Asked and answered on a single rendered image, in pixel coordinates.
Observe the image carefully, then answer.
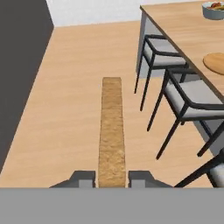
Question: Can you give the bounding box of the black chair with grey seat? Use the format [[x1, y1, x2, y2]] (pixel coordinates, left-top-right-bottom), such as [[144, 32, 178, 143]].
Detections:
[[146, 67, 224, 161], [174, 151, 224, 188], [134, 34, 190, 112]]

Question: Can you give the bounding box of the dark grey cabinet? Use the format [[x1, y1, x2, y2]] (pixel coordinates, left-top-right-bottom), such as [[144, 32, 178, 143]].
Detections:
[[0, 0, 55, 174]]

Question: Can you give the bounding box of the grey bowl of fruit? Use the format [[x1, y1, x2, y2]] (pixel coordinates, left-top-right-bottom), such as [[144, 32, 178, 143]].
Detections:
[[201, 1, 224, 21]]

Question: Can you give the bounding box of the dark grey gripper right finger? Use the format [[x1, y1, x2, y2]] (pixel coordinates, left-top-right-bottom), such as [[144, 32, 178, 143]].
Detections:
[[128, 170, 173, 189]]

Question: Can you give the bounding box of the wooden dining counter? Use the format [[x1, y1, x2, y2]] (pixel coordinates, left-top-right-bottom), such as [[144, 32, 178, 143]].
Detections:
[[136, 0, 224, 157]]

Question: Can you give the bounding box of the round wooden plate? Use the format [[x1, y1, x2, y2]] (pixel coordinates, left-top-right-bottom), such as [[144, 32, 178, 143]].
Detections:
[[202, 52, 224, 76]]

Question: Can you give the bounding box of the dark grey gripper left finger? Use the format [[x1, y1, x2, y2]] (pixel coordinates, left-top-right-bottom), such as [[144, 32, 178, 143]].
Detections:
[[49, 170, 96, 189]]

